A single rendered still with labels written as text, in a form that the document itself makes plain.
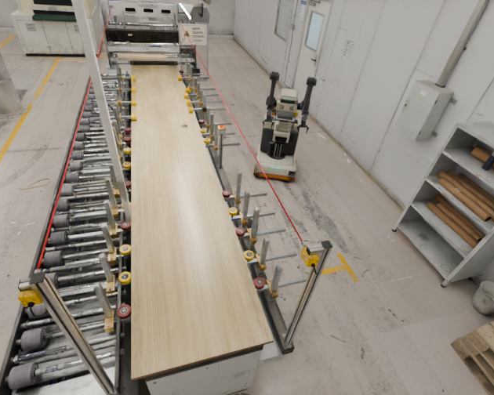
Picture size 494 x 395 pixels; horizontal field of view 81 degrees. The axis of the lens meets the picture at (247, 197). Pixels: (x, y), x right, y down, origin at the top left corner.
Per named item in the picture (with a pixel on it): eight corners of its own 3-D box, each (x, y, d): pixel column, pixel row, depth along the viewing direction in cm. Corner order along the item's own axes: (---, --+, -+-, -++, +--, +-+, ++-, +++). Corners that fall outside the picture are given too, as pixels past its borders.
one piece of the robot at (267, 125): (259, 150, 482) (266, 100, 429) (292, 154, 481) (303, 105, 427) (258, 161, 457) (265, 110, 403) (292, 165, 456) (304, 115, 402)
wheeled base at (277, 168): (256, 154, 497) (258, 141, 481) (293, 158, 496) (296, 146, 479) (252, 176, 446) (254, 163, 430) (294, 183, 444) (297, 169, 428)
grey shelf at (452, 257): (418, 225, 401) (488, 120, 301) (472, 280, 337) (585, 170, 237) (391, 230, 389) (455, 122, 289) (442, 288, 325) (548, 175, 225)
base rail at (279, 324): (188, 82, 562) (187, 77, 555) (292, 352, 198) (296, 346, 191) (183, 82, 560) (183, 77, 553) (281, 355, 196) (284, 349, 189)
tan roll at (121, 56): (193, 59, 555) (192, 52, 547) (194, 61, 546) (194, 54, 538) (111, 59, 516) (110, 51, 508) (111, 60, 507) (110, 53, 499)
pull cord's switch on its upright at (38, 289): (114, 374, 171) (49, 256, 100) (113, 403, 161) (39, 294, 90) (99, 378, 169) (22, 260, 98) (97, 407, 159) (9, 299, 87)
